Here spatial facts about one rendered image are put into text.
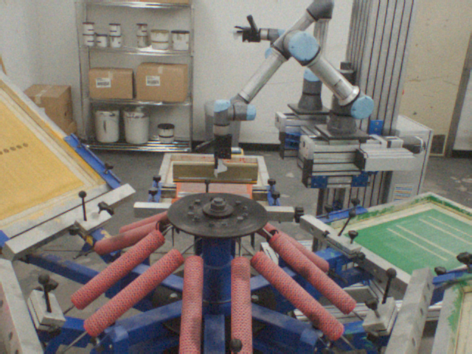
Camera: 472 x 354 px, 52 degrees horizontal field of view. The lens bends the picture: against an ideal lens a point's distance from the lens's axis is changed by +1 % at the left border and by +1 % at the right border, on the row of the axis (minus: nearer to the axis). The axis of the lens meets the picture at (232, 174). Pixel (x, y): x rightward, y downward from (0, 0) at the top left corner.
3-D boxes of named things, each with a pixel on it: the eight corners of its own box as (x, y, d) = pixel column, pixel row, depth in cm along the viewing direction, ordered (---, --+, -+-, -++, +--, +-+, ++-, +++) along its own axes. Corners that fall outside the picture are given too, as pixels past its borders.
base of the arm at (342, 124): (349, 126, 260) (352, 108, 257) (361, 134, 246) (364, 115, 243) (322, 126, 257) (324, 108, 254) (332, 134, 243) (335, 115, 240)
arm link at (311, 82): (300, 92, 289) (302, 69, 284) (303, 88, 302) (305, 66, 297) (320, 94, 287) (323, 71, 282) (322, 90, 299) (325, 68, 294)
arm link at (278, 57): (286, 22, 230) (220, 102, 238) (293, 24, 220) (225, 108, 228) (303, 38, 235) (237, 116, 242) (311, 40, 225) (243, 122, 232)
